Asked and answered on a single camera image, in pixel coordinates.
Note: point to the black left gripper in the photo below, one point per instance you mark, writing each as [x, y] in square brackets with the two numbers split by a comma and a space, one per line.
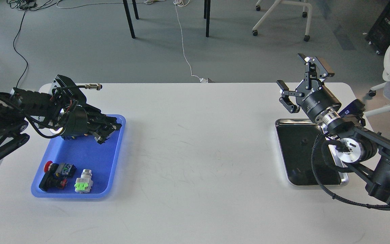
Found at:
[88, 120]

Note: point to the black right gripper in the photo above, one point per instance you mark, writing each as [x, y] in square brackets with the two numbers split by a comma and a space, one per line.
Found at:
[312, 96]

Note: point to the small black gear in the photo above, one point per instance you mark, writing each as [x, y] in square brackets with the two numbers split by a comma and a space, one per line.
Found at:
[304, 142]

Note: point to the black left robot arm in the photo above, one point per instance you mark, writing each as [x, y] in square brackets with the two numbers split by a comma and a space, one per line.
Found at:
[63, 112]

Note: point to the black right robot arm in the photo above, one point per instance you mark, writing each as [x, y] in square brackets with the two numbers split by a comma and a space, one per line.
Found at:
[345, 144]

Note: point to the blue plastic tray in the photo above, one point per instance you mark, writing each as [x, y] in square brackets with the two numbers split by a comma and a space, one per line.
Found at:
[84, 153]

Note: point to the silver metal tray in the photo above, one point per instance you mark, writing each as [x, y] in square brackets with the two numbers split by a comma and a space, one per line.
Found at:
[297, 158]

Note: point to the blue black connector block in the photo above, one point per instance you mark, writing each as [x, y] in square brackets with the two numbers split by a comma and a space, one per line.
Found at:
[66, 170]

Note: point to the red emergency stop button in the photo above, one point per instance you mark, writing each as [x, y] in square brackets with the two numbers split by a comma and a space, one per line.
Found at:
[52, 177]

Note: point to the black cabinet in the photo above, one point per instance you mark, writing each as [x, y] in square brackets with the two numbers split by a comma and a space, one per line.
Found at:
[379, 34]

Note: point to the green and grey switch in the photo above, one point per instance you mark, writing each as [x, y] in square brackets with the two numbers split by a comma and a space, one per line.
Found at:
[84, 183]

